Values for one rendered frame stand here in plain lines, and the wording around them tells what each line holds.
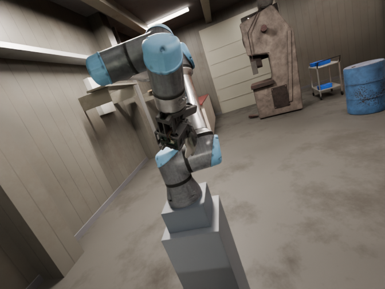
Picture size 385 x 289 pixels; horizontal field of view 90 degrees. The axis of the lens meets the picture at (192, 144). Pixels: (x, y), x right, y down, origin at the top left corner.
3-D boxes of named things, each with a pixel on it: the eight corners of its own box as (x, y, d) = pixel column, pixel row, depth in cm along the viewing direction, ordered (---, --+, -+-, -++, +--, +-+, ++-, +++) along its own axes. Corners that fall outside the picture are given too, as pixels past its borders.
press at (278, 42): (254, 125, 463) (223, 1, 389) (246, 116, 578) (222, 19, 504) (315, 108, 434) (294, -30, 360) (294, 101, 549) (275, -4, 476)
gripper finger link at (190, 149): (185, 166, 61) (175, 146, 55) (193, 152, 64) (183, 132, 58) (194, 167, 59) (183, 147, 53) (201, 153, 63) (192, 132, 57)
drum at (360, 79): (360, 117, 313) (356, 67, 291) (340, 112, 362) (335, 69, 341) (397, 107, 301) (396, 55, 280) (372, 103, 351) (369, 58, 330)
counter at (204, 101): (215, 117, 726) (208, 93, 701) (213, 139, 469) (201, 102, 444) (194, 123, 745) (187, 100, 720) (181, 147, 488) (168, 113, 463)
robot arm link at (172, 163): (165, 174, 87) (154, 147, 83) (194, 166, 85) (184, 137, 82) (161, 188, 75) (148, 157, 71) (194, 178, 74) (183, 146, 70)
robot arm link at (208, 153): (192, 172, 83) (159, 61, 91) (226, 163, 81) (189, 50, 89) (188, 174, 71) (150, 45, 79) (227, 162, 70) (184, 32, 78)
